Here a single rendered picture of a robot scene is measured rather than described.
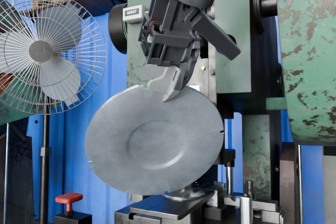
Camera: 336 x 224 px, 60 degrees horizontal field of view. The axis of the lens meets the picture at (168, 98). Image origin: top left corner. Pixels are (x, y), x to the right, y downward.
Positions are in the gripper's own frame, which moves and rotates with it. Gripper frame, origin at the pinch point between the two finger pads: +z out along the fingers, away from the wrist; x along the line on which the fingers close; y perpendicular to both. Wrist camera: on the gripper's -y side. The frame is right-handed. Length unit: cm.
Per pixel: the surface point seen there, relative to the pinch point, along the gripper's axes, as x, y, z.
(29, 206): -82, 30, 176
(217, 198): 2.4, -26.3, 37.3
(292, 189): 1, -59, 41
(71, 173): -126, -2, 203
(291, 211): 6, -58, 45
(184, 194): 2.2, -14.3, 33.6
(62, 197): -10, 16, 49
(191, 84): -23.2, -18.9, 15.1
